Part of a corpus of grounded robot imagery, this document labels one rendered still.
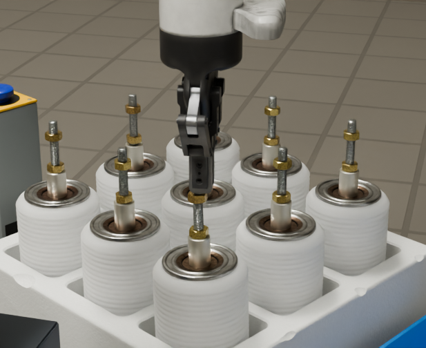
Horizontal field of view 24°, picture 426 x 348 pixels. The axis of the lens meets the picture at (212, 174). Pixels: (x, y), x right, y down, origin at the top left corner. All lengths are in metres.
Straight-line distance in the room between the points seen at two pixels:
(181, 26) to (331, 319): 0.37
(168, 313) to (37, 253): 0.22
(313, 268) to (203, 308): 0.15
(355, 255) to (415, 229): 0.53
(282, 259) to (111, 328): 0.19
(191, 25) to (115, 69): 1.61
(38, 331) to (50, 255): 0.34
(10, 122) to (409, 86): 1.30
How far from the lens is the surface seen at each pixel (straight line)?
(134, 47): 2.66
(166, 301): 0.99
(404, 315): 1.20
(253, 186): 1.20
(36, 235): 1.14
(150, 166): 1.23
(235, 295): 0.98
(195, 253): 0.99
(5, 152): 1.28
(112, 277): 1.06
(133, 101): 1.20
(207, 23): 0.88
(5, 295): 1.18
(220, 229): 1.13
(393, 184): 1.84
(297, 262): 1.05
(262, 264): 1.06
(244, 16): 0.88
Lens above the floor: 0.72
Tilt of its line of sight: 23 degrees down
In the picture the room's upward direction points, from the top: straight up
